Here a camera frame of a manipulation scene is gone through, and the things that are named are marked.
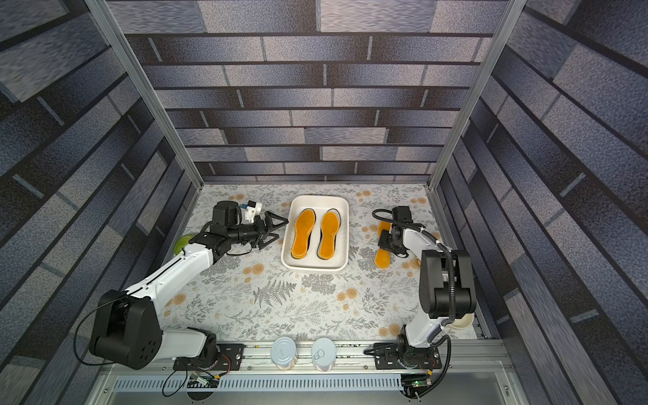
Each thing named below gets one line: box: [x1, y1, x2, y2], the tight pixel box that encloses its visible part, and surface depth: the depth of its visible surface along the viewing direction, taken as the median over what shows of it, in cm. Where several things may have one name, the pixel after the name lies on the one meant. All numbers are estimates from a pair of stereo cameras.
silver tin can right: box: [310, 337, 337, 373], surface depth 71 cm
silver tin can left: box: [270, 335, 298, 371], surface depth 72 cm
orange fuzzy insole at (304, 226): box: [291, 208, 317, 260], surface depth 99 cm
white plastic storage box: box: [280, 194, 351, 275], surface depth 99 cm
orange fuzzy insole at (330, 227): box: [316, 208, 341, 261], surface depth 99 cm
